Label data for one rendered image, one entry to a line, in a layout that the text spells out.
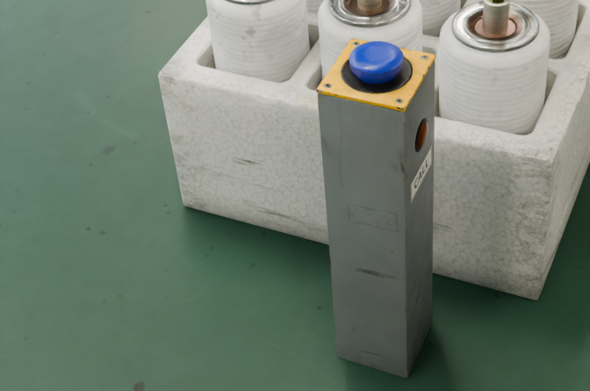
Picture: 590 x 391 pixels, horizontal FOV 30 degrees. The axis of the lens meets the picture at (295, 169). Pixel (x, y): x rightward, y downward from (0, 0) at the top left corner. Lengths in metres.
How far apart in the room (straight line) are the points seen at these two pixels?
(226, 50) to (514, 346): 0.39
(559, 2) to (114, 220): 0.51
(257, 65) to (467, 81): 0.21
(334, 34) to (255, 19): 0.08
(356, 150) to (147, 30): 0.68
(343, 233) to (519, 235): 0.19
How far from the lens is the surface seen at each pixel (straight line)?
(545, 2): 1.06
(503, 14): 0.97
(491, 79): 0.96
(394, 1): 1.02
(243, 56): 1.06
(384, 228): 0.88
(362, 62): 0.81
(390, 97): 0.81
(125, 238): 1.18
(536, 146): 0.97
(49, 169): 1.29
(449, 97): 1.00
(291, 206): 1.12
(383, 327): 0.98
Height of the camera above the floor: 0.81
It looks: 42 degrees down
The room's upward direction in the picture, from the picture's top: 6 degrees counter-clockwise
